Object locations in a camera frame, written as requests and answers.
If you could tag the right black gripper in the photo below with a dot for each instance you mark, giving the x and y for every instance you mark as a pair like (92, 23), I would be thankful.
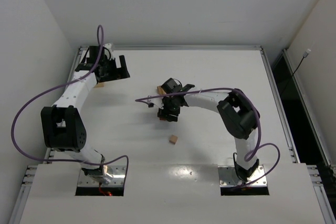
(168, 114)

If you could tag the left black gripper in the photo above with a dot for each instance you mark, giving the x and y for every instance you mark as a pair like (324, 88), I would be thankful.
(113, 70)

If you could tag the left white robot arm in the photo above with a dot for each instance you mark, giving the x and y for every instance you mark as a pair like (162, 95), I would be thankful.
(63, 128)

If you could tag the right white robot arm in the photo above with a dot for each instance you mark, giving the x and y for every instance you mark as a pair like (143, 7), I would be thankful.
(235, 111)

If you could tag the lone light wood cube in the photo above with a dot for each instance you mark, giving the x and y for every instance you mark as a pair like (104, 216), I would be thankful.
(173, 139)

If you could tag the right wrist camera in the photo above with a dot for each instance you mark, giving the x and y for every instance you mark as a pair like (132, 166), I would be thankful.
(155, 100)

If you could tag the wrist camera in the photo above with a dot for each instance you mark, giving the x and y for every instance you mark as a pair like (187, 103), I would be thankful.
(155, 100)
(110, 49)

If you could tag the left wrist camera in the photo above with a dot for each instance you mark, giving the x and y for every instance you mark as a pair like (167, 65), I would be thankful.
(110, 49)

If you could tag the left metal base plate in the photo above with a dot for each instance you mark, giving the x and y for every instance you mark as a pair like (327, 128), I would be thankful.
(115, 175)

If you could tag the metal base plate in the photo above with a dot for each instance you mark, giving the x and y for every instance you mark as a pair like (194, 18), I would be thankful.
(115, 175)
(228, 178)

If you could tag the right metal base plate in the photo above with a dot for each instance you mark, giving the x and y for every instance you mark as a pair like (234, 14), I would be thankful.
(228, 178)

